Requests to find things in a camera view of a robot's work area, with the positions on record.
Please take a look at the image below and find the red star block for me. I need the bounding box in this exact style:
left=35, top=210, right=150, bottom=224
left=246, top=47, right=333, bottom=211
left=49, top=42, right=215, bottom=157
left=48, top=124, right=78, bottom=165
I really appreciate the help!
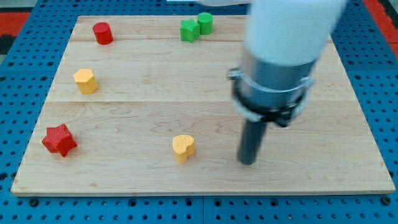
left=42, top=124, right=78, bottom=157

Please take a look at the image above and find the green cylinder block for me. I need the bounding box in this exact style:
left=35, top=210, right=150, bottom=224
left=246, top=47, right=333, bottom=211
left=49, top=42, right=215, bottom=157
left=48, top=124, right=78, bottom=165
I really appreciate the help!
left=197, top=12, right=213, bottom=35

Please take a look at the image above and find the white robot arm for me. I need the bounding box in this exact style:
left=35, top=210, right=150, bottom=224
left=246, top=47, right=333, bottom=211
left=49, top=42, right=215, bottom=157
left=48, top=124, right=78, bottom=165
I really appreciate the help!
left=195, top=0, right=347, bottom=65

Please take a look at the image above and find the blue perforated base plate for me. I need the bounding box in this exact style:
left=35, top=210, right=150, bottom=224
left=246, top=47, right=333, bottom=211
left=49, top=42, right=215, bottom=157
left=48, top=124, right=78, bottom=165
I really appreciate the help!
left=1, top=1, right=397, bottom=223

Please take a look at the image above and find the green star block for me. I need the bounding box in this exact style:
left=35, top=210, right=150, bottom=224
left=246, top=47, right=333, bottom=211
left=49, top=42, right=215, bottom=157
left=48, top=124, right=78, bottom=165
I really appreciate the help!
left=180, top=19, right=200, bottom=43

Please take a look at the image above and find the red cylinder block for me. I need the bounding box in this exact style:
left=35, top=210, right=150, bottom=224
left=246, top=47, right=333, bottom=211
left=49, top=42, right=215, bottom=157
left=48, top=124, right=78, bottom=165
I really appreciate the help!
left=93, top=22, right=114, bottom=45

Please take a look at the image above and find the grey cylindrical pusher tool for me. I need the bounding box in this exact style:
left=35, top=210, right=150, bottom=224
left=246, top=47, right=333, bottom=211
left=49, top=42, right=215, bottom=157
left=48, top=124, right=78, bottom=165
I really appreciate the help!
left=228, top=49, right=315, bottom=165

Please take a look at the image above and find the yellow hexagon block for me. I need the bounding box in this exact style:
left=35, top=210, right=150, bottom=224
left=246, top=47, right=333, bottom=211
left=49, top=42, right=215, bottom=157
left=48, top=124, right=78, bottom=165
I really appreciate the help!
left=73, top=68, right=99, bottom=94

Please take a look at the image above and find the yellow heart block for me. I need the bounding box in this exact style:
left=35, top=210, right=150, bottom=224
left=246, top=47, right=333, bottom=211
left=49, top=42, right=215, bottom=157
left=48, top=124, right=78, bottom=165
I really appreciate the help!
left=172, top=134, right=195, bottom=164

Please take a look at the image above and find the wooden board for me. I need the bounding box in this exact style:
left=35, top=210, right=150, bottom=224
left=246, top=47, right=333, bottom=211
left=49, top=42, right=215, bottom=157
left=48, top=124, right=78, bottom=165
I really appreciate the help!
left=11, top=16, right=395, bottom=197

